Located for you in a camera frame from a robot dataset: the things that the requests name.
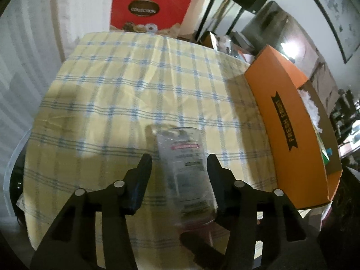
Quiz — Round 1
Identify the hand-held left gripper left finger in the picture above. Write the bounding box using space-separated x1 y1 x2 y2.
30 153 153 270

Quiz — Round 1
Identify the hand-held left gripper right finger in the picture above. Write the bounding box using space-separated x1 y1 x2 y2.
207 154 328 270

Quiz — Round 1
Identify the clear tube with red cap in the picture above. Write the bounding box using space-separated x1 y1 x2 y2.
146 126 218 231

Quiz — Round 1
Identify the orange cardboard box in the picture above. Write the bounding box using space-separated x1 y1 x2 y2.
244 44 343 210

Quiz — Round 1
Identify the green toothpaste box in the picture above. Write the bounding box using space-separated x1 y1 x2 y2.
316 131 331 164

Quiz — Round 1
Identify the white fluffy duster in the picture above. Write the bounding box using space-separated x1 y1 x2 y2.
298 88 322 131

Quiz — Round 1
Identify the yellow plaid tablecloth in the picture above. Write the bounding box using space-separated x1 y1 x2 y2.
24 31 279 259

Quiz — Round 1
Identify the cardboard box of clutter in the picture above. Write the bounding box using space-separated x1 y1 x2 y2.
201 31 255 62

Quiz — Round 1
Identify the black speaker stand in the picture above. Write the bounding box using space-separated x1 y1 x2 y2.
225 6 244 34
195 0 217 44

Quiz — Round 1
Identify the brown sofa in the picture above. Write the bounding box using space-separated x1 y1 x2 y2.
240 1 341 104

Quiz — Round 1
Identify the red chocolate gift bag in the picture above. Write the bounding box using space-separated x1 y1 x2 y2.
110 0 193 34

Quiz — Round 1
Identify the white curtain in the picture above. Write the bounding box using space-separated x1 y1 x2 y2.
0 0 116 135

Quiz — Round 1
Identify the framed ink painting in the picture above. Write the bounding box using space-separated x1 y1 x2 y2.
295 0 360 64

